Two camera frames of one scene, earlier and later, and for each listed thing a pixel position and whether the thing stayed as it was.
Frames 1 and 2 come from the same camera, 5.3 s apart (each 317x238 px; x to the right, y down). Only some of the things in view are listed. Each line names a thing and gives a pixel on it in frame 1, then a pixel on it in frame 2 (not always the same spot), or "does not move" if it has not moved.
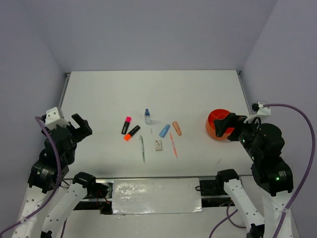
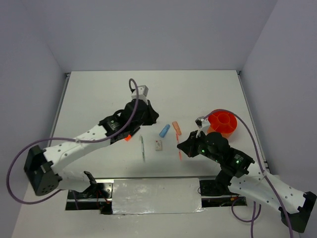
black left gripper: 84,129 -> 152,114
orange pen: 172,140 -> 180,155
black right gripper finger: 221,125 -> 188,146
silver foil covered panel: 156,196 does not move
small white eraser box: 158,145 does not move
